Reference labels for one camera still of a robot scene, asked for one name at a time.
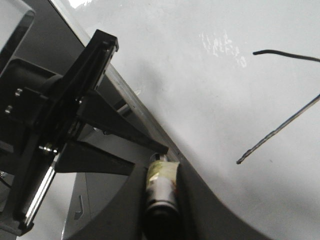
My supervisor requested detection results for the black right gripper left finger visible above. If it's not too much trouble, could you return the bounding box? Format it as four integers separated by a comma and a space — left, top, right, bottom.
55, 140, 135, 176

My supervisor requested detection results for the white whiteboard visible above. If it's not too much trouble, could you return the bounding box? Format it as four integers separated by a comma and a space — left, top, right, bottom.
47, 0, 320, 240

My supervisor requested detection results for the dark grey marker tray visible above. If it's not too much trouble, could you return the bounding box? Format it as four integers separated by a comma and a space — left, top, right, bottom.
14, 0, 276, 240

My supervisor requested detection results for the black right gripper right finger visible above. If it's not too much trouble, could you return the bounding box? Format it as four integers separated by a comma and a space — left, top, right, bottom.
77, 90, 169, 154

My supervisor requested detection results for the black white whiteboard marker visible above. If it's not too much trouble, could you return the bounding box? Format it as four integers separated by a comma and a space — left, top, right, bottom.
143, 153, 182, 240

